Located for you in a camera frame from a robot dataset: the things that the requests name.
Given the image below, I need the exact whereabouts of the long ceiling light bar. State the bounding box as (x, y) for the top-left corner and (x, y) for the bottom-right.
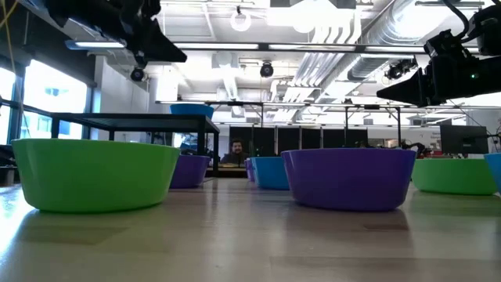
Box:
(171, 42), (482, 55)

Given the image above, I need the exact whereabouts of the green plastic mini bowl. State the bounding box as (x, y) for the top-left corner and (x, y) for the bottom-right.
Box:
(410, 157), (499, 196)
(10, 138), (182, 215)

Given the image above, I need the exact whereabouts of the black perforated metal rack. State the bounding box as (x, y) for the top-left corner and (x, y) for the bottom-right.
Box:
(49, 112), (221, 178)

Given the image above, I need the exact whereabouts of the black ceiling spotlight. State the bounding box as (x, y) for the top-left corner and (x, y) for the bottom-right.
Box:
(384, 57), (418, 81)
(259, 60), (275, 78)
(130, 50), (149, 82)

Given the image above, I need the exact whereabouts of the purple plastic mini bowl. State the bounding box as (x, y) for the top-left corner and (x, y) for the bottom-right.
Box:
(169, 154), (211, 190)
(244, 157), (256, 183)
(280, 147), (417, 213)

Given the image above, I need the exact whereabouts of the large window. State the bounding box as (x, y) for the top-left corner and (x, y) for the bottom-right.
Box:
(0, 58), (89, 141)

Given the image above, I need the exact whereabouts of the black computer monitor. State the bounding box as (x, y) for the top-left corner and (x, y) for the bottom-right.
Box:
(439, 124), (490, 156)

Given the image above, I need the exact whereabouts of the white round pendant lamp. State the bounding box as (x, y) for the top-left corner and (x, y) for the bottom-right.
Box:
(229, 9), (253, 33)

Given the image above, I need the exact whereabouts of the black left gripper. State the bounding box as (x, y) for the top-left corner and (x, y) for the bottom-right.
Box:
(45, 0), (188, 63)

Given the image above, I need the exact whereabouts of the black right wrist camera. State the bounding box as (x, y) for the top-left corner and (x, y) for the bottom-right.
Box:
(424, 29), (469, 60)

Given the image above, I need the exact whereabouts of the short ceiling light bar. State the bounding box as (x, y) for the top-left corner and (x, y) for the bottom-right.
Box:
(64, 38), (127, 51)

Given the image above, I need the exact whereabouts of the blue plastic mini bowl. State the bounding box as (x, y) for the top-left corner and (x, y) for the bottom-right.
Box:
(249, 156), (291, 191)
(484, 152), (501, 196)
(169, 103), (215, 121)

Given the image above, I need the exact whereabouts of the person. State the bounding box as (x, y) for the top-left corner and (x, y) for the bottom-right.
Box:
(219, 137), (251, 165)

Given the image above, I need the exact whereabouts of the silver ventilation duct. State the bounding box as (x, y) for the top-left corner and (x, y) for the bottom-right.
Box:
(346, 0), (435, 81)

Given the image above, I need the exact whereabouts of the black partition wall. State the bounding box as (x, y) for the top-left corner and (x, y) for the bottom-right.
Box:
(229, 125), (369, 154)

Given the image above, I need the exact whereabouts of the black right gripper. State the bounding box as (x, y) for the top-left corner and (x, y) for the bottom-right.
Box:
(376, 54), (501, 107)

